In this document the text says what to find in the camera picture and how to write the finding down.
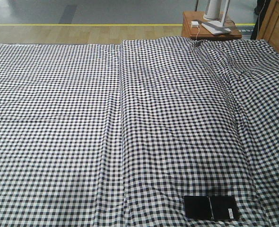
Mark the black white checkered bedsheet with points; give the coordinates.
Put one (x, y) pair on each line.
(116, 135)

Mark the wooden nightstand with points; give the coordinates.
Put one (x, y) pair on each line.
(203, 34)

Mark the white charger adapter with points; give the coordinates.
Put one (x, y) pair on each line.
(195, 24)

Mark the wooden headboard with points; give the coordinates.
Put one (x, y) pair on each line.
(269, 30)

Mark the black foldable phone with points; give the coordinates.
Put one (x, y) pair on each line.
(211, 208)

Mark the white desk lamp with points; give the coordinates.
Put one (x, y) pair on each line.
(214, 23)

